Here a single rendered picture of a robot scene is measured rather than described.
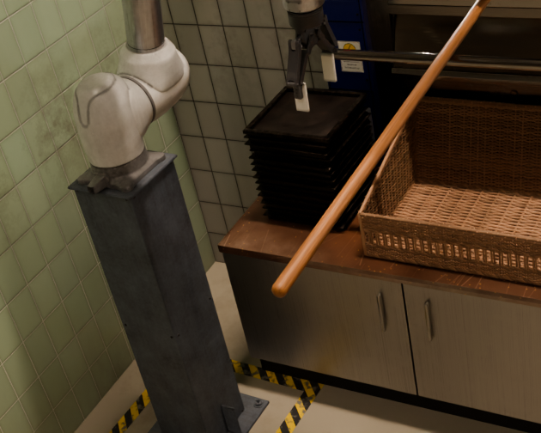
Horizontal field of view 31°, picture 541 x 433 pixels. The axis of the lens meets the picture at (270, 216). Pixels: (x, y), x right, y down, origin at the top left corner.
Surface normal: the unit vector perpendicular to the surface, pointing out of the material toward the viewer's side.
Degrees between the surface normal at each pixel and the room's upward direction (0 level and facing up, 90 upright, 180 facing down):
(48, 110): 90
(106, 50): 90
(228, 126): 90
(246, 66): 90
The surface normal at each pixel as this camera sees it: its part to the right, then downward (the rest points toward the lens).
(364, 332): -0.46, 0.57
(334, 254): -0.18, -0.81
